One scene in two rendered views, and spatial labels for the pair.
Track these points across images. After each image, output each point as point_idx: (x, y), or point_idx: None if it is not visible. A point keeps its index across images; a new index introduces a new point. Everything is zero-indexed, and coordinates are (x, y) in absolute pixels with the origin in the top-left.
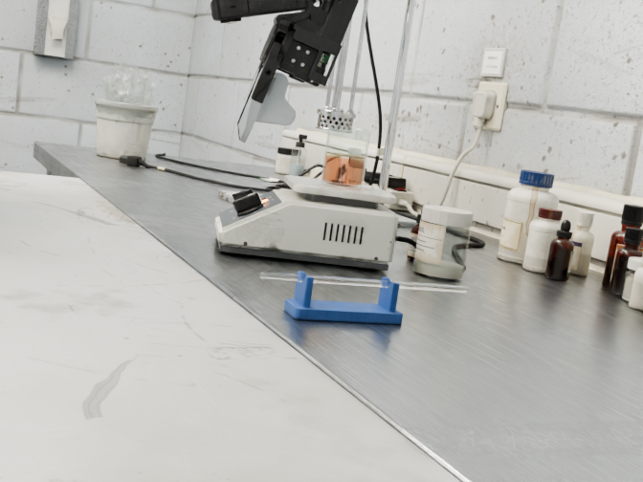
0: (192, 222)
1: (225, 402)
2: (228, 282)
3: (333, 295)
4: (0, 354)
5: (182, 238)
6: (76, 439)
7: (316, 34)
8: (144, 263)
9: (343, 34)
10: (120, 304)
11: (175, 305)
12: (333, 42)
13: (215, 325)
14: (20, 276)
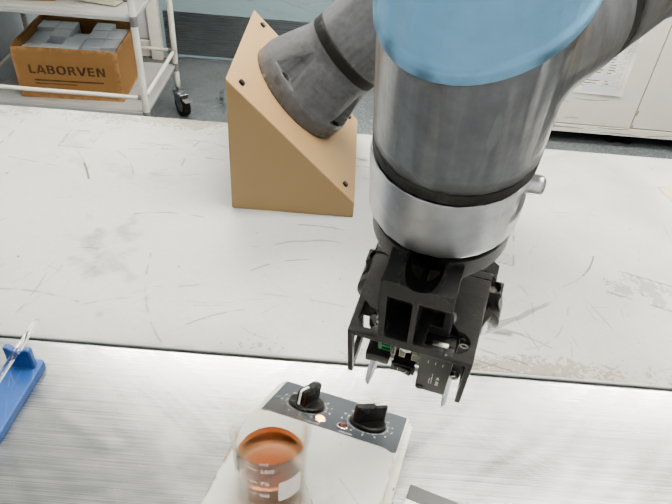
0: (512, 445)
1: None
2: (148, 359)
3: (79, 436)
4: (16, 210)
5: (370, 390)
6: None
7: (365, 282)
8: (226, 318)
9: (378, 324)
10: (92, 270)
11: (81, 298)
12: (353, 313)
13: (23, 305)
14: (176, 240)
